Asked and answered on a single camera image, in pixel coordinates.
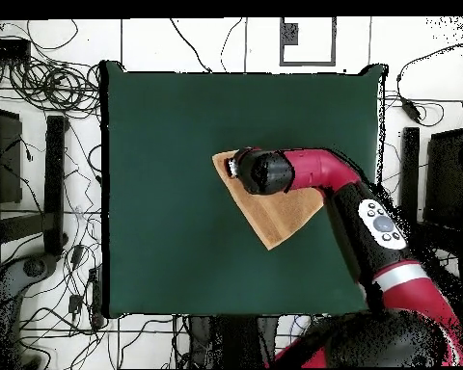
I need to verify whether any grey rectangular frame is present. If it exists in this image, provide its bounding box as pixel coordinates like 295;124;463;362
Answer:
279;16;338;67

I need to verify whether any dark green table cloth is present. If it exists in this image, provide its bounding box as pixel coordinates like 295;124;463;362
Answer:
99;60;389;319

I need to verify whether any black stand base bar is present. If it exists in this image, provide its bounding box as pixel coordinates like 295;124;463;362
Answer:
0;115;69;258
400;126;421;219

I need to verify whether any dark cabinet box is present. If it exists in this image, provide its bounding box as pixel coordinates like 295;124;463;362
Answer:
0;105;23;204
422;128;463;232

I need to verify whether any flat black box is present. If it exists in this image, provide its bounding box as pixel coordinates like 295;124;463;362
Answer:
0;38;32;60

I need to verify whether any grey office chair base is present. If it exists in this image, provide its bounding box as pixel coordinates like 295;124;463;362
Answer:
0;251;59;369

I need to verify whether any coiled black cable bundle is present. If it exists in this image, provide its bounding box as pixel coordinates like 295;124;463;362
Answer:
7;57;101;117

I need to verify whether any black power strip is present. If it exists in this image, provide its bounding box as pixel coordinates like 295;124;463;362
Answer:
88;265;106;330

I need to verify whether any tan terry towel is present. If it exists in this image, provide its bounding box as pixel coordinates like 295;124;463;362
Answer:
210;148;326;251

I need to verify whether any black power adapter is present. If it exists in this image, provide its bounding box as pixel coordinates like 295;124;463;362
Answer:
399;96;422;123

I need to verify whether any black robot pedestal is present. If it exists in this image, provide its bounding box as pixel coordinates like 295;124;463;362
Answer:
186;315;279;369

